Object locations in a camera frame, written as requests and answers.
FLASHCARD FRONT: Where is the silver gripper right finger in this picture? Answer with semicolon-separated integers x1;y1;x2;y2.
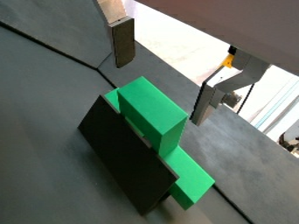
191;47;270;125

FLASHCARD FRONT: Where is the black angle fixture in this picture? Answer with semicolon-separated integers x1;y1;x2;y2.
79;95;179;215

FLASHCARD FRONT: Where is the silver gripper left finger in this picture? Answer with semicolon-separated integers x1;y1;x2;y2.
92;0;136;68

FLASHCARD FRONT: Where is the green bridge-shaped object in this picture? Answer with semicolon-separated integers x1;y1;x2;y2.
105;76;215;210

